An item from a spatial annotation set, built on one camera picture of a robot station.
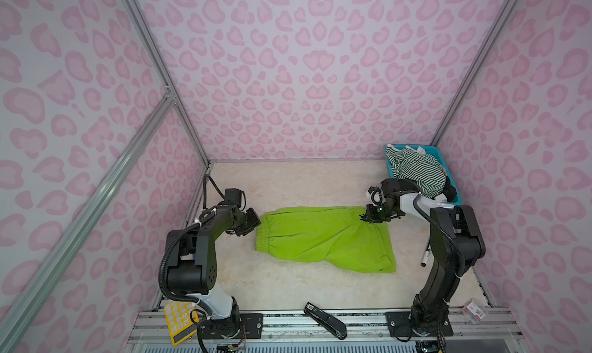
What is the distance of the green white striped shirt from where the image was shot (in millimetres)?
966

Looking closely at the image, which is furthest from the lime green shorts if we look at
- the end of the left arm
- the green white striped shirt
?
the green white striped shirt

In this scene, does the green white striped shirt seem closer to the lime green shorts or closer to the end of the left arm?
the lime green shorts

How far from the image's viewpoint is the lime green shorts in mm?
863

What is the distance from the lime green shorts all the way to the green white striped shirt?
0.24m
